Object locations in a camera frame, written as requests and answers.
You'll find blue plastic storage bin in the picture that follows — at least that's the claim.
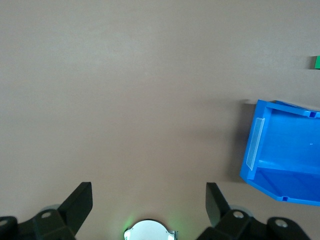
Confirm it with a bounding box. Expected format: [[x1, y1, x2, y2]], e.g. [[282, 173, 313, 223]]
[[239, 99, 320, 207]]

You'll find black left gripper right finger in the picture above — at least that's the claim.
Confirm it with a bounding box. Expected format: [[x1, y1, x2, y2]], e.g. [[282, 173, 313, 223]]
[[197, 182, 311, 240]]

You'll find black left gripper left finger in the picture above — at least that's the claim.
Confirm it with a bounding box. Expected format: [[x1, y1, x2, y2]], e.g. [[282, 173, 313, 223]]
[[0, 181, 94, 240]]

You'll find brown table mat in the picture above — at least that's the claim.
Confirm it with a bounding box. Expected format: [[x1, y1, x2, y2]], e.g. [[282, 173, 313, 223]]
[[0, 0, 320, 240]]

